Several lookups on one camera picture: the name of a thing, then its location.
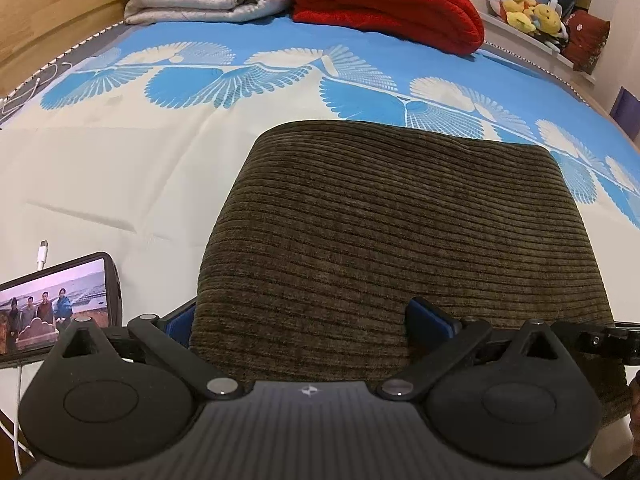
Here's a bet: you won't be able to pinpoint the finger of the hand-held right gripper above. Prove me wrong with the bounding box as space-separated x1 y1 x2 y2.
562 322 640 366

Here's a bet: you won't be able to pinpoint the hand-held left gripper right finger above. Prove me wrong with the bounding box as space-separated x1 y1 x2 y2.
376 296 569 402

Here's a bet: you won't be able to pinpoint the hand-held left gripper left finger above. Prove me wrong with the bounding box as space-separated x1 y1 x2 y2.
59 296 240 402

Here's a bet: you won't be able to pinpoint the brown corduroy pants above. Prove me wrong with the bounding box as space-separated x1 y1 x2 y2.
189 120 633 428

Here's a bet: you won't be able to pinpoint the black smartphone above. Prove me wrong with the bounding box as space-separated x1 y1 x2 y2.
0 251 122 368

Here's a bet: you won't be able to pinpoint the blue white printed bed sheet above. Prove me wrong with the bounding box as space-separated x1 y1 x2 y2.
0 12 640 331

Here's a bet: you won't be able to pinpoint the purple box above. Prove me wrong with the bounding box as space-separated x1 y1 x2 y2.
611 86 640 142

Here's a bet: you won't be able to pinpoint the dark red cushion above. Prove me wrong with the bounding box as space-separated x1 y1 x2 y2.
562 9 612 72

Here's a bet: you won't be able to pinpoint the red folded blanket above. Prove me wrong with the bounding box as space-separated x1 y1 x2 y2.
291 0 485 56

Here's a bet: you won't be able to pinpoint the yellow plush toy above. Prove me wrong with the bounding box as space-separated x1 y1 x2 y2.
500 0 538 33
531 4 567 36

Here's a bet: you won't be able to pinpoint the wooden headboard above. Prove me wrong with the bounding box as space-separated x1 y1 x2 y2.
0 0 127 97

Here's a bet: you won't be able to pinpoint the white charger cable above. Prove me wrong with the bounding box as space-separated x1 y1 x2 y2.
0 240 52 476

